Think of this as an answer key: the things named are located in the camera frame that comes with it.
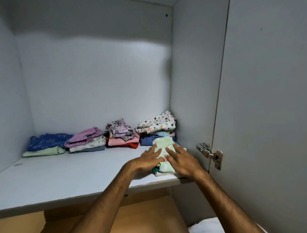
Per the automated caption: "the person's left hand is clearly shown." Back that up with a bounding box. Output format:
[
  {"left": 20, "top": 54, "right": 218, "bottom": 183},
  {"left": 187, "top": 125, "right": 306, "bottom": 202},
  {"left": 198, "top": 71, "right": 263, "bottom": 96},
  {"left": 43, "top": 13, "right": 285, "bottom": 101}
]
[{"left": 130, "top": 143, "right": 167, "bottom": 173}]

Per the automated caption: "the person's right hand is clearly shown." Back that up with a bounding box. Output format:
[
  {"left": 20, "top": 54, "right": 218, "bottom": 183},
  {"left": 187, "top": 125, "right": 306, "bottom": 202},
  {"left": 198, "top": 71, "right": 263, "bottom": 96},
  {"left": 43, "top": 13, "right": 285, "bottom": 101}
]
[{"left": 165, "top": 143, "right": 207, "bottom": 178}]

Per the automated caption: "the cream giraffe print shirt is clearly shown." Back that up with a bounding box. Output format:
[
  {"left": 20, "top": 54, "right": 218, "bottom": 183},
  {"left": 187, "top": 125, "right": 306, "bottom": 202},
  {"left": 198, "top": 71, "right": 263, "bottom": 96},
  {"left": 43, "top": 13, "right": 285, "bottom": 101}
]
[{"left": 154, "top": 171, "right": 179, "bottom": 177}]

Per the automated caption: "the green checkered small shirt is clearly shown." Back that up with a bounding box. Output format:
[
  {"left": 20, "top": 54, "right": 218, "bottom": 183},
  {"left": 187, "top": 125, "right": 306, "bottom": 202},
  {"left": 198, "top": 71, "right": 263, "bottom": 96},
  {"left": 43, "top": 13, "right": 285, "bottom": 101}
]
[{"left": 150, "top": 137, "right": 177, "bottom": 174}]

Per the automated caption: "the row of clothes stacks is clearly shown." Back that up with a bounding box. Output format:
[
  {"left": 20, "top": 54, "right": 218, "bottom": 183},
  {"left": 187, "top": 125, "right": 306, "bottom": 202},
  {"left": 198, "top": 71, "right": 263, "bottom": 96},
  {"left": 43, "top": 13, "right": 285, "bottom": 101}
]
[{"left": 22, "top": 110, "right": 177, "bottom": 158}]

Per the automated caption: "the person's left forearm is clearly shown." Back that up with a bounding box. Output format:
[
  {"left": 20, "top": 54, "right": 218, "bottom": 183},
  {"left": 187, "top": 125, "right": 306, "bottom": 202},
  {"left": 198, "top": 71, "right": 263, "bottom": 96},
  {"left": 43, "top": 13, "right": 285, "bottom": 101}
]
[{"left": 71, "top": 161, "right": 139, "bottom": 233}]

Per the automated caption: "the person's right forearm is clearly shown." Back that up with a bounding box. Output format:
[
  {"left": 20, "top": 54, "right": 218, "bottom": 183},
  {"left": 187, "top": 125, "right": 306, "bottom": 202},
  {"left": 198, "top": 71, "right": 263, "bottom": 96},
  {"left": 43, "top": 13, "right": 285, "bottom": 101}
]
[{"left": 193, "top": 168, "right": 264, "bottom": 233}]

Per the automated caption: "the grey wardrobe door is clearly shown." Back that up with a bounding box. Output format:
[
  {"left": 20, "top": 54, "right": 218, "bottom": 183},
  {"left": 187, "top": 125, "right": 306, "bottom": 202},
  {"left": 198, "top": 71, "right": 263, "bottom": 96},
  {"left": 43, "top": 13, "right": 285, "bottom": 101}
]
[{"left": 209, "top": 0, "right": 307, "bottom": 233}]

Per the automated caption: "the metal door hinge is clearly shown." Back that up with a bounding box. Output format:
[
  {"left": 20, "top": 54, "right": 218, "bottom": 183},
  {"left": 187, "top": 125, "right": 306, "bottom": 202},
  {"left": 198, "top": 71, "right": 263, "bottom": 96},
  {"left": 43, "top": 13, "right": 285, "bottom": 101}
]
[{"left": 196, "top": 142, "right": 224, "bottom": 171}]

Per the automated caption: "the white bed sheet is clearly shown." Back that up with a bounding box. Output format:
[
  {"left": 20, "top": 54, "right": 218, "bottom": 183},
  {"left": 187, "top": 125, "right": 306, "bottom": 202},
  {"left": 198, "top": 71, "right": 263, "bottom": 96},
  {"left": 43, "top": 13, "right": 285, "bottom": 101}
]
[{"left": 188, "top": 217, "right": 268, "bottom": 233}]

